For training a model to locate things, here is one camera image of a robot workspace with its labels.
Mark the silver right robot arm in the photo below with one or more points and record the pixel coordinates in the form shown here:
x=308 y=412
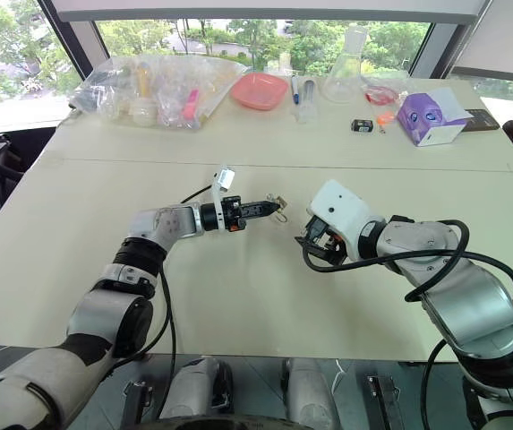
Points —
x=457 y=277

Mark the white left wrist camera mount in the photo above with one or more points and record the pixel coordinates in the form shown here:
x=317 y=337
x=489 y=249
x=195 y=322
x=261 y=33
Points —
x=223 y=178

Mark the small orange item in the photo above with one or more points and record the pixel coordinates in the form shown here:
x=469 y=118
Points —
x=383 y=121

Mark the brass padlock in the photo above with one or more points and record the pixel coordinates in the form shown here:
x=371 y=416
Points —
x=282 y=205

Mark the silver robot leg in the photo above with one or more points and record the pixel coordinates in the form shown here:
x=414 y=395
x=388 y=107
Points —
x=307 y=389
x=198 y=385

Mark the pink highlighter pen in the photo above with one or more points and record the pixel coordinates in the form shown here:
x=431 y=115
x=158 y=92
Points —
x=191 y=104

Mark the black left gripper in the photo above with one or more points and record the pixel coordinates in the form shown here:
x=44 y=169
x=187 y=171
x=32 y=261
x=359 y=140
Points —
x=231 y=215

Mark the white roller blind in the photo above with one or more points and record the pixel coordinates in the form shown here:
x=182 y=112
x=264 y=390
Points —
x=502 y=36

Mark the yellow tube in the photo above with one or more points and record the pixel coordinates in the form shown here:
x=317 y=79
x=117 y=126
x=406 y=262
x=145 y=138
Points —
x=143 y=79

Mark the small black box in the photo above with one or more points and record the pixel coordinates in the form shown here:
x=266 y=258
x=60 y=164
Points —
x=362 y=125

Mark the red item in clear wrap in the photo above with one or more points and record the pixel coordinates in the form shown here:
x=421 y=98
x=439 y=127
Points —
x=379 y=94

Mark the flat black device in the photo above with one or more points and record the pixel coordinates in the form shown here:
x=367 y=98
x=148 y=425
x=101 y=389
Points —
x=482 y=120

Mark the purple and white tissue box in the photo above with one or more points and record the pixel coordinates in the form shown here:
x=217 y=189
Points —
x=430 y=118

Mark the grey roller blind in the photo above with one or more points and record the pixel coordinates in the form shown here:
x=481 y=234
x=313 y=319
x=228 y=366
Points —
x=260 y=9

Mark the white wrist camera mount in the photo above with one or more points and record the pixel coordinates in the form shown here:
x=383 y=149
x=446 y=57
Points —
x=341 y=206
x=223 y=178

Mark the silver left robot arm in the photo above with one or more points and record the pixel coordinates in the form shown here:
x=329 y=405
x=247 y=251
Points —
x=104 y=309

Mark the glass conical flask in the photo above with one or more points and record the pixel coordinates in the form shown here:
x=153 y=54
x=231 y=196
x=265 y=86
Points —
x=343 y=71

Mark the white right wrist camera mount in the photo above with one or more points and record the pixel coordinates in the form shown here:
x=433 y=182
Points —
x=341 y=206

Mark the clear plastic bag of items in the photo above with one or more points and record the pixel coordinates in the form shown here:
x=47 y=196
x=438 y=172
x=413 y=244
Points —
x=148 y=89

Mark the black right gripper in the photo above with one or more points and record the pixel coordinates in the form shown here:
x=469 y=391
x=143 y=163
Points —
x=327 y=244

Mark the blue and white marker pen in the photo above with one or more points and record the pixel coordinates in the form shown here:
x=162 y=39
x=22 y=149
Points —
x=295 y=87

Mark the pink plastic bowl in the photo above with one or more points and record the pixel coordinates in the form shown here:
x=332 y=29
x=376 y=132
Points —
x=259 y=89

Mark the clear plastic tube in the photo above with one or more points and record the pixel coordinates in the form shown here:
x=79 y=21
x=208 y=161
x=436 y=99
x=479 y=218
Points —
x=308 y=98

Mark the black metal bracket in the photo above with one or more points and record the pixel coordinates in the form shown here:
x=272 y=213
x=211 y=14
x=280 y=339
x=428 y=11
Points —
x=383 y=398
x=136 y=403

